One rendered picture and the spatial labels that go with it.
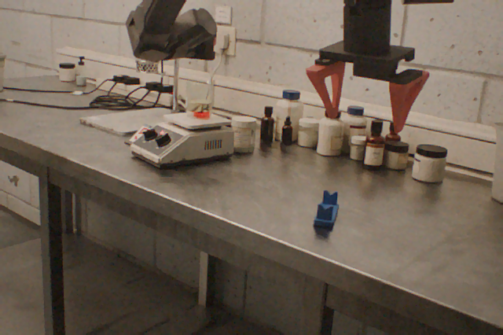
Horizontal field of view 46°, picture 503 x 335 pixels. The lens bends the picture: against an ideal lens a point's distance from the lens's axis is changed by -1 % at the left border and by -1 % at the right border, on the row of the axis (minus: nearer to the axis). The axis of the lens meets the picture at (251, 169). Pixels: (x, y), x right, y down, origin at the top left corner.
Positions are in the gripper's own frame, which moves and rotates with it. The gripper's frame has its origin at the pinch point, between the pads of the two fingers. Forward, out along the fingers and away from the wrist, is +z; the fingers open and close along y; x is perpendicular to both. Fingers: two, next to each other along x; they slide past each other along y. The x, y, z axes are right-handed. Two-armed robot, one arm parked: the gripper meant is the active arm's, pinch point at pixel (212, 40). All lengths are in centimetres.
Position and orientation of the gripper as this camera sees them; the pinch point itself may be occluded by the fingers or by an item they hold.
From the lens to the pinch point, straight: 135.5
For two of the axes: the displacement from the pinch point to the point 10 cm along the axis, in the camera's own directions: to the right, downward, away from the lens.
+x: -0.5, 9.6, 2.9
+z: 4.3, -2.4, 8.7
